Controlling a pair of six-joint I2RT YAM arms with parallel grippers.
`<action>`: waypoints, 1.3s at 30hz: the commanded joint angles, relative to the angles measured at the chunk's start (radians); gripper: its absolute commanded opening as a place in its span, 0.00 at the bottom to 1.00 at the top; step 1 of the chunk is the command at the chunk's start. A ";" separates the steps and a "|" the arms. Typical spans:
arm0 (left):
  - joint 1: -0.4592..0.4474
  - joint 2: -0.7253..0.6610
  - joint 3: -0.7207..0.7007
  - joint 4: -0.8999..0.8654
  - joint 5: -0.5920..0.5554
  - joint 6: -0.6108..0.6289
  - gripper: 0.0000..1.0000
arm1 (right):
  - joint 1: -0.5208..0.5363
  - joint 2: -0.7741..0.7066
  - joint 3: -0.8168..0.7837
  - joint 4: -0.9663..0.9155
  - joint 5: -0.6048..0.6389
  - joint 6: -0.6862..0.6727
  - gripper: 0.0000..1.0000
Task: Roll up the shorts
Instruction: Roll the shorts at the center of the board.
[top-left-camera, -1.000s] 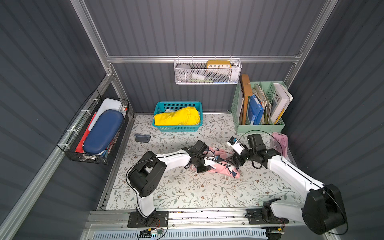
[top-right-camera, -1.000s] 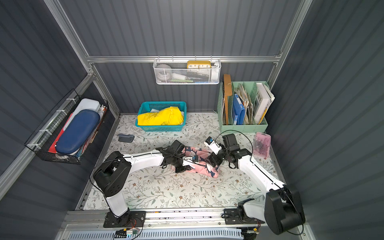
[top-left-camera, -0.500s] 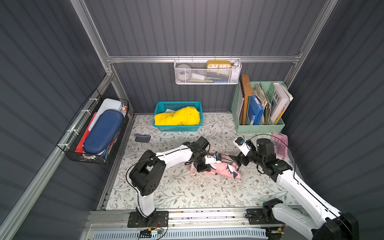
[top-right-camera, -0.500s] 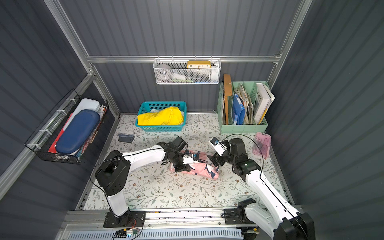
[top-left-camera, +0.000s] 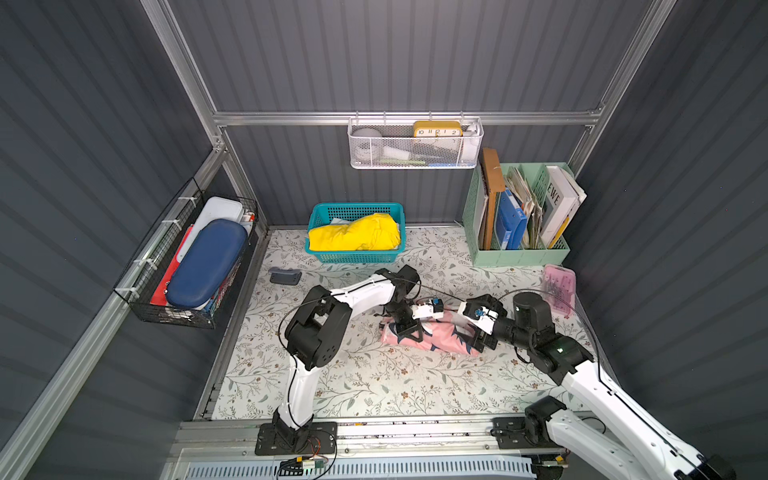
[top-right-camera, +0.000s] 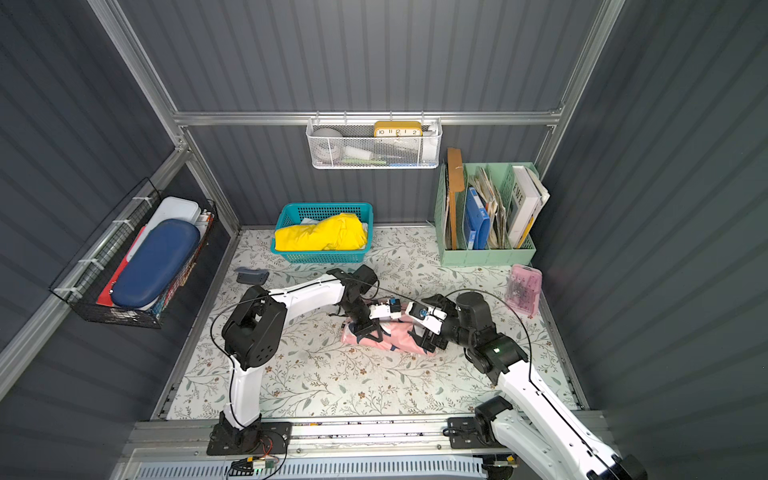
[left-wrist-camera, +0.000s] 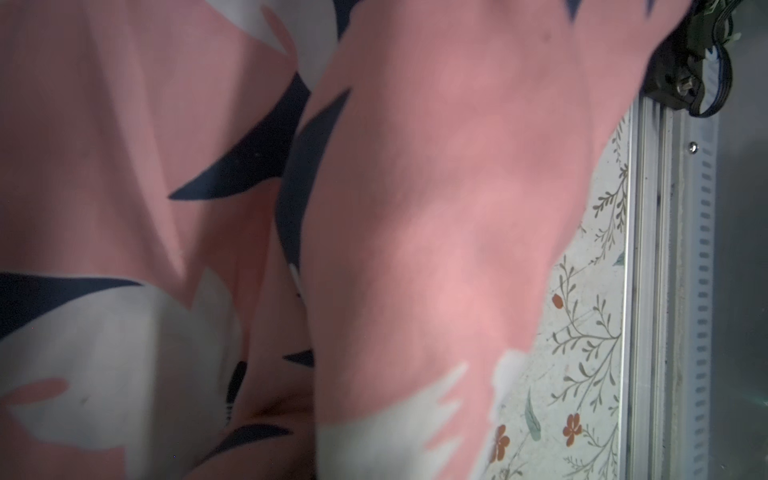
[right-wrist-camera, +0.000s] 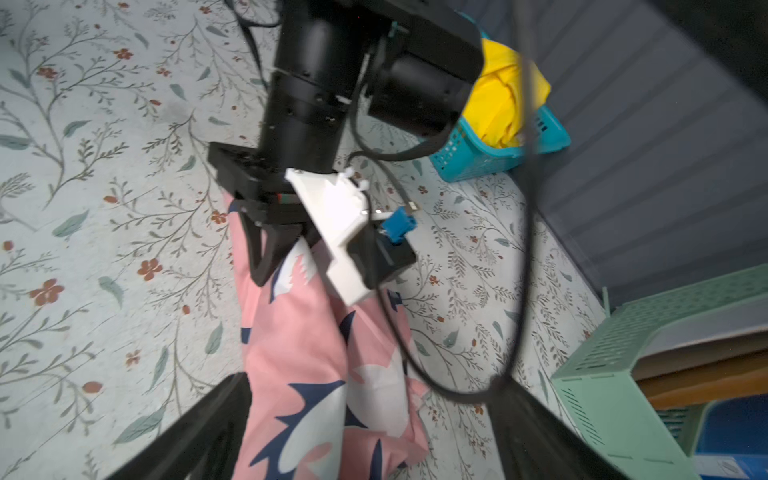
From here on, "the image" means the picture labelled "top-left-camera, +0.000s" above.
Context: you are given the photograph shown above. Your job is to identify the pink shark print shorts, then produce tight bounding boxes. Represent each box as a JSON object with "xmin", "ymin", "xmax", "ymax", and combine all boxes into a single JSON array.
[{"xmin": 379, "ymin": 320, "xmax": 480, "ymax": 357}]

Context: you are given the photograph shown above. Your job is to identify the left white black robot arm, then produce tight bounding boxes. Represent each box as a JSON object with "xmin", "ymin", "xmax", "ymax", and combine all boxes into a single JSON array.
[{"xmin": 272, "ymin": 265, "xmax": 424, "ymax": 447}]

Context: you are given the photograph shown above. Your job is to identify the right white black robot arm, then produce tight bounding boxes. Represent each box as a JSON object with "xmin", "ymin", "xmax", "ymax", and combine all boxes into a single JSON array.
[{"xmin": 459, "ymin": 292, "xmax": 736, "ymax": 479}]

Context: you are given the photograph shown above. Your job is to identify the tape roll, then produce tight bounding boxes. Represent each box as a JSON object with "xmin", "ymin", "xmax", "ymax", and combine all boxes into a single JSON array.
[{"xmin": 349, "ymin": 128, "xmax": 383, "ymax": 164}]

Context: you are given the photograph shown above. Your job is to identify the pink transparent box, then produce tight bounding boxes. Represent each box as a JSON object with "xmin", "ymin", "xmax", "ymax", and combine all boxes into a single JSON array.
[{"xmin": 542, "ymin": 264, "xmax": 576, "ymax": 316}]

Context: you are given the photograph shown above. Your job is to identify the yellow cloth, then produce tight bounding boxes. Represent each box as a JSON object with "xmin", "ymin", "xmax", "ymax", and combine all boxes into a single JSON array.
[{"xmin": 308, "ymin": 213, "xmax": 402, "ymax": 252}]

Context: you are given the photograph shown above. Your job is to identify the blue folder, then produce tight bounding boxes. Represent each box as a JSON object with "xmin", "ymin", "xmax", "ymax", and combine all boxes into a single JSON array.
[{"xmin": 494, "ymin": 190, "xmax": 528, "ymax": 250}]

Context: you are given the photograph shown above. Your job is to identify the green file organizer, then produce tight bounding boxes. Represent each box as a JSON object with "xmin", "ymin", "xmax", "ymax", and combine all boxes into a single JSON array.
[{"xmin": 462, "ymin": 162, "xmax": 572, "ymax": 268}]

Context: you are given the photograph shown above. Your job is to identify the small grey pouch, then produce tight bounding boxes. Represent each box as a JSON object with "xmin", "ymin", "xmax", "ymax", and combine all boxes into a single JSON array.
[{"xmin": 268, "ymin": 267, "xmax": 302, "ymax": 286}]

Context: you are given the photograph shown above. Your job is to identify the teal plastic basket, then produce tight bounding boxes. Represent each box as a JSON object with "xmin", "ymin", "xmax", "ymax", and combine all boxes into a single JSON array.
[{"xmin": 305, "ymin": 203, "xmax": 406, "ymax": 264}]

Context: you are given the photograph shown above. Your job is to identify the papers stack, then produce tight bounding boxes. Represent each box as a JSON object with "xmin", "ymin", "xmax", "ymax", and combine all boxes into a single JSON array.
[{"xmin": 506, "ymin": 167, "xmax": 542, "ymax": 250}]

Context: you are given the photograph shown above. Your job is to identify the brown cardboard board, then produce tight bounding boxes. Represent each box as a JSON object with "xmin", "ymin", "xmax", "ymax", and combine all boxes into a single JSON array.
[{"xmin": 480, "ymin": 147, "xmax": 506, "ymax": 250}]

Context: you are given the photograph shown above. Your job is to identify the white book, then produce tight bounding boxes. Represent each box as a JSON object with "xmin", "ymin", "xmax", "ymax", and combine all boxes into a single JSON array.
[{"xmin": 540, "ymin": 166, "xmax": 587, "ymax": 249}]

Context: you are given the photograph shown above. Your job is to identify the yellow clock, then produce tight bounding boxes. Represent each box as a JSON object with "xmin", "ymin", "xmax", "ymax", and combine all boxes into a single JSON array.
[{"xmin": 413, "ymin": 120, "xmax": 464, "ymax": 138}]

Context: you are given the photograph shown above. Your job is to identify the navy blue oval case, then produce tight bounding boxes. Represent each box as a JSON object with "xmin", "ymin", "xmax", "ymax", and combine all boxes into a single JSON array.
[{"xmin": 166, "ymin": 219, "xmax": 248, "ymax": 309}]

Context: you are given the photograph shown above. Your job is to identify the white plastic container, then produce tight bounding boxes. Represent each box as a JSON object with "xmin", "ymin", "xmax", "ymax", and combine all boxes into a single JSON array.
[{"xmin": 175, "ymin": 196, "xmax": 244, "ymax": 263}]

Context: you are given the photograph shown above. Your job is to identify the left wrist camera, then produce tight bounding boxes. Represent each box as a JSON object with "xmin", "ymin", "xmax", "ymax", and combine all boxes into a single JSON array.
[{"xmin": 411, "ymin": 298, "xmax": 445, "ymax": 320}]

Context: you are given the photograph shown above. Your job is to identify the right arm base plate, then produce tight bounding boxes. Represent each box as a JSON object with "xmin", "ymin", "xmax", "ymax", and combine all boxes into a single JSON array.
[{"xmin": 490, "ymin": 416, "xmax": 561, "ymax": 450}]

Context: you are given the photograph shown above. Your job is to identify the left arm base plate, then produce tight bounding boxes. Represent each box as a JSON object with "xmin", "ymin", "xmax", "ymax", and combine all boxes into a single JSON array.
[{"xmin": 254, "ymin": 422, "xmax": 338, "ymax": 456}]

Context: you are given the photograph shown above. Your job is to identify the white wire wall basket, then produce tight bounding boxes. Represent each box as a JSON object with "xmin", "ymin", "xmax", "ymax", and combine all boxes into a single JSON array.
[{"xmin": 347, "ymin": 115, "xmax": 485, "ymax": 170}]

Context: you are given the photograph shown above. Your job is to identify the black wire wall basket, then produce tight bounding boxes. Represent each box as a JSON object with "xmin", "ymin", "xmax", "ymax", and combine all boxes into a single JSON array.
[{"xmin": 114, "ymin": 179, "xmax": 260, "ymax": 329}]

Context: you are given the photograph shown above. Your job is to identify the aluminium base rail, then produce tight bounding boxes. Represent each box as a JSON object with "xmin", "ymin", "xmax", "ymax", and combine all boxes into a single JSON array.
[{"xmin": 162, "ymin": 411, "xmax": 567, "ymax": 479}]

